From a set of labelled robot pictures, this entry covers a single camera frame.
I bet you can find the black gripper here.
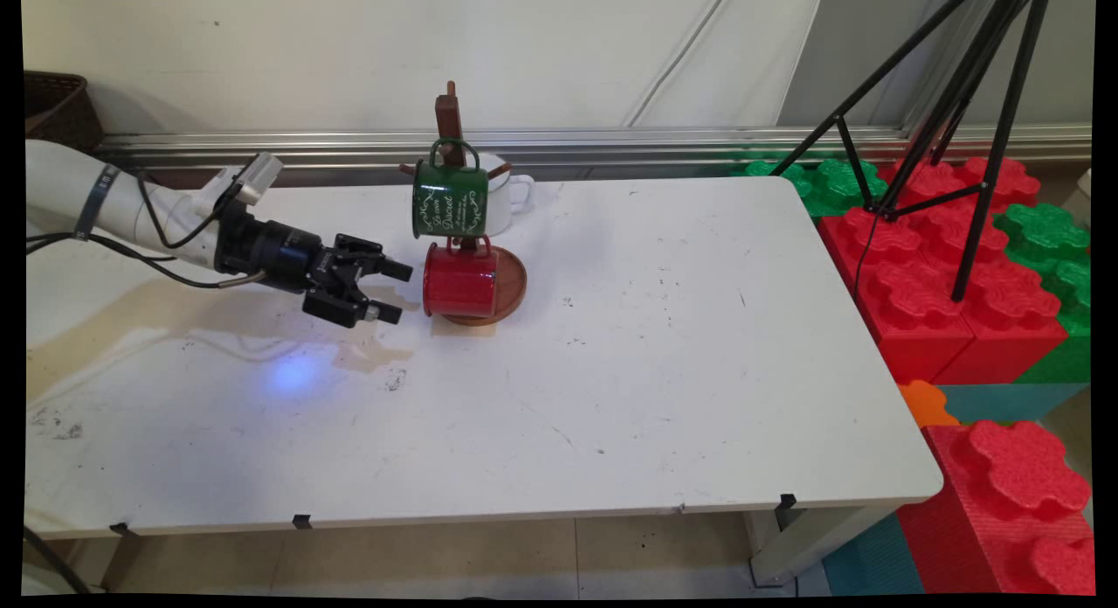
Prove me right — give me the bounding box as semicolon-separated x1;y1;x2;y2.
214;206;414;330

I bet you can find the red ceramic mug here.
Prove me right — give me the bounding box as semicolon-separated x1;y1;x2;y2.
423;235;500;319

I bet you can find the green enamel mug white lettering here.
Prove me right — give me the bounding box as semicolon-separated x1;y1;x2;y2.
411;138;490;240

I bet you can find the wooden mug tree stand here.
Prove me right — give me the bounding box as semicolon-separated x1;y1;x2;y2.
399;81;528;328

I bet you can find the brown wicker basket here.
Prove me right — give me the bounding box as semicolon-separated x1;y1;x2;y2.
24;71;105;153

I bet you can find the green foam building block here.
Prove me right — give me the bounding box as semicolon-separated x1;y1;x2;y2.
732;157;890;218
994;203;1093;384

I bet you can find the white table leg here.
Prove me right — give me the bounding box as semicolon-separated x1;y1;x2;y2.
742;501;902;588

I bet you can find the red foam building block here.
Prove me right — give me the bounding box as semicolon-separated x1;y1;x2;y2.
816;206;977;385
897;419;1096;596
877;155;1043;220
931;257;1070;387

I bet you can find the orange foam piece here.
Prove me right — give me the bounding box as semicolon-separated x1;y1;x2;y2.
897;379;961;431

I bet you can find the teal foam block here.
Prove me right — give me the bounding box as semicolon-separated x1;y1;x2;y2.
821;512;927;597

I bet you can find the teal foam mat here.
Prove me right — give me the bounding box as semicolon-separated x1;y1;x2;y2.
935;382;1090;426

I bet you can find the black tripod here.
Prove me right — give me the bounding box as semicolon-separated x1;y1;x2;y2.
769;0;1051;303

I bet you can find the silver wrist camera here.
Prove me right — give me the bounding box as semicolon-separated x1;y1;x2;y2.
229;152;285;209

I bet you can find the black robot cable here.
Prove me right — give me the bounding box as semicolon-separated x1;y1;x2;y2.
134;173;241;251
24;232;266;290

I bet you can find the aluminium wall rail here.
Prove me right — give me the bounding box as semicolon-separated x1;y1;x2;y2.
94;124;1093;169

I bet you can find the grey strap on arm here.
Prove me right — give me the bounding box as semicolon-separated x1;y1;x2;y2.
73;163;121;241

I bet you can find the white wall cable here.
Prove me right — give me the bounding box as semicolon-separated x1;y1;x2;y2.
623;0;731;128

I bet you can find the black tripod cable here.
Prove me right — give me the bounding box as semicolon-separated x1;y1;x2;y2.
852;208;877;296

